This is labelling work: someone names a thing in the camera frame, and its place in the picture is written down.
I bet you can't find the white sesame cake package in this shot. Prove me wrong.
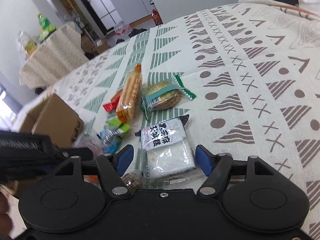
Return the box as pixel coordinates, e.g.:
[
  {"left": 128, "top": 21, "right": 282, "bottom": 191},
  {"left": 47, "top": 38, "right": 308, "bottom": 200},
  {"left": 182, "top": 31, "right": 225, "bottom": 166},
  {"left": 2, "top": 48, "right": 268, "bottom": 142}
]
[{"left": 135, "top": 114, "right": 196, "bottom": 181}]

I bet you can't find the person's left hand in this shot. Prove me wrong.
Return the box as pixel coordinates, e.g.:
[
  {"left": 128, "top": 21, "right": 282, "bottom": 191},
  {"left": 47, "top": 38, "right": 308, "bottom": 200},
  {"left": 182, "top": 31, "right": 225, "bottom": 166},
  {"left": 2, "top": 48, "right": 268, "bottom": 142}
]
[{"left": 0, "top": 193, "right": 12, "bottom": 239}]

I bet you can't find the brown nut snack packet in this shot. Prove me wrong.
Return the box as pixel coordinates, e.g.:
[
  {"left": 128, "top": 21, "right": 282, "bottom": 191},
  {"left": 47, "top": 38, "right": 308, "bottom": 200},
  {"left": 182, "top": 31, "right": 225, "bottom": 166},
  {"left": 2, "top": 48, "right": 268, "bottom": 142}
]
[{"left": 122, "top": 172, "right": 142, "bottom": 191}]

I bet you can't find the blue snack packet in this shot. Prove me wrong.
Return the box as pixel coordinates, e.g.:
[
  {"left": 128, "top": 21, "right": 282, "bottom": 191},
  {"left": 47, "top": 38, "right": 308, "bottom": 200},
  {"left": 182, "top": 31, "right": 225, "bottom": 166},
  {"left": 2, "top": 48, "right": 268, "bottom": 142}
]
[{"left": 99, "top": 128, "right": 121, "bottom": 154}]

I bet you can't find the light green candy wrapper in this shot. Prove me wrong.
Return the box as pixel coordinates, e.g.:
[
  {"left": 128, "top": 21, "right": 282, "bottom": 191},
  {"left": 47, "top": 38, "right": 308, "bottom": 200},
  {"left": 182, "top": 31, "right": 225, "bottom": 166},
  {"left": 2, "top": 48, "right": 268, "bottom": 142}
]
[{"left": 107, "top": 118, "right": 131, "bottom": 135}]

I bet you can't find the brown cardboard box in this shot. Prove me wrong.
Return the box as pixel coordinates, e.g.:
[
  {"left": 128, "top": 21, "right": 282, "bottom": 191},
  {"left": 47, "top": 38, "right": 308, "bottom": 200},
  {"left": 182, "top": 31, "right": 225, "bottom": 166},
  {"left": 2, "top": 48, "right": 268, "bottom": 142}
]
[{"left": 12, "top": 94, "right": 84, "bottom": 148}]

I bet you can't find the red candy bar wrapper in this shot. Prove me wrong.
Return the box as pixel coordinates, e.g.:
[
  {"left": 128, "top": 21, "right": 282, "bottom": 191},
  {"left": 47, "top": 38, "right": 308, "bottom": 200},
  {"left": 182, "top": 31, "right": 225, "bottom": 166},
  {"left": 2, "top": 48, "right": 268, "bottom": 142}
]
[{"left": 103, "top": 89, "right": 123, "bottom": 113}]

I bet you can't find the orange cracker stick package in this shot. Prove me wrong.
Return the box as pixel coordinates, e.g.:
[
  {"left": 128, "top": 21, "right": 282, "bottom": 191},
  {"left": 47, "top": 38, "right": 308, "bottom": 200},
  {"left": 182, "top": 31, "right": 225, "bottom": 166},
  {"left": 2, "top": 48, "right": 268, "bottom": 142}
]
[{"left": 116, "top": 64, "right": 142, "bottom": 124}]

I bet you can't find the round biscuit green wrapper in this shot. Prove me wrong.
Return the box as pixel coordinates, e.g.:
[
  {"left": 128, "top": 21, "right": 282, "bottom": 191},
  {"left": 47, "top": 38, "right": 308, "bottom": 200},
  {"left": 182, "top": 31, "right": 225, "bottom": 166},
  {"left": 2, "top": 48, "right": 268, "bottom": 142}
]
[{"left": 140, "top": 75, "right": 196, "bottom": 121}]

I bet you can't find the table with dotted cloth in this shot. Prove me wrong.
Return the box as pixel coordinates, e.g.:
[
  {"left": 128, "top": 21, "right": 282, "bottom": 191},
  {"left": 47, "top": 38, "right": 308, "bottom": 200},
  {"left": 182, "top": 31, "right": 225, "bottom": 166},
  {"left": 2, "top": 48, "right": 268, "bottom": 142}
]
[{"left": 19, "top": 22, "right": 88, "bottom": 89}]

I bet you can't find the patterned bed cover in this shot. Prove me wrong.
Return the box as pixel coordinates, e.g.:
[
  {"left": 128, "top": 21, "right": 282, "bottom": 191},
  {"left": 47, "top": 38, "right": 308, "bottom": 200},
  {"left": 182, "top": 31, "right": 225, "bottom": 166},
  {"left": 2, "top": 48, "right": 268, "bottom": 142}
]
[{"left": 13, "top": 0, "right": 319, "bottom": 239}]

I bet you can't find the green soda bottle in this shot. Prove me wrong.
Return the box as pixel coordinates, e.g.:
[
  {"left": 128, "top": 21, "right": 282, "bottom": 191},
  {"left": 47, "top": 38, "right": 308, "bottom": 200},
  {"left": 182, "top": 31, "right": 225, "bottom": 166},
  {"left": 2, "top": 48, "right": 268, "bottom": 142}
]
[{"left": 37, "top": 13, "right": 56, "bottom": 42}]

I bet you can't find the black shoes pile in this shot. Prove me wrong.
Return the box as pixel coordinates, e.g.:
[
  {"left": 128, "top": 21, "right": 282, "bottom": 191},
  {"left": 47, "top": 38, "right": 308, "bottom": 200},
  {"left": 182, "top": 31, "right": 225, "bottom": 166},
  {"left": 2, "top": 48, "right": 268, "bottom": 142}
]
[{"left": 116, "top": 28, "right": 147, "bottom": 44}]

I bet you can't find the red white plastic bag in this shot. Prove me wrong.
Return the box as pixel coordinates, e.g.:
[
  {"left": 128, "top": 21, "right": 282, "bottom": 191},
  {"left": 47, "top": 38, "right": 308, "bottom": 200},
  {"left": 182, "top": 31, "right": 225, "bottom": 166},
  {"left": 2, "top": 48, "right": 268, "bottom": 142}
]
[{"left": 114, "top": 21, "right": 131, "bottom": 36}]

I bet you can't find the red oil bottle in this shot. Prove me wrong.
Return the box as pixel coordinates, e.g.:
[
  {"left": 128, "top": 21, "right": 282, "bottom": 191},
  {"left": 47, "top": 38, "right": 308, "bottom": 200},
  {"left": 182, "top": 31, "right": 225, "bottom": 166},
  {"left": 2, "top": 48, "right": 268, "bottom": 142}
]
[{"left": 151, "top": 9, "right": 163, "bottom": 26}]

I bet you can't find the white cabinet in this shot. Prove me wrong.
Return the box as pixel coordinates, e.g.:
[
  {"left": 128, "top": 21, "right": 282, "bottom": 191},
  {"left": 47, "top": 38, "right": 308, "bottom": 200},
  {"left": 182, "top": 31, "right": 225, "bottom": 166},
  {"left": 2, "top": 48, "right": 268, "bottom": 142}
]
[{"left": 110, "top": 0, "right": 156, "bottom": 24}]

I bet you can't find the black framed glass door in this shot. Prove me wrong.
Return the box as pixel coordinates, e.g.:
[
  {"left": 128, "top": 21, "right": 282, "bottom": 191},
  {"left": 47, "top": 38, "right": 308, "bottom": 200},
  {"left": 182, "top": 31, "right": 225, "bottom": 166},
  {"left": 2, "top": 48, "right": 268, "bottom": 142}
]
[{"left": 83, "top": 0, "right": 121, "bottom": 34}]

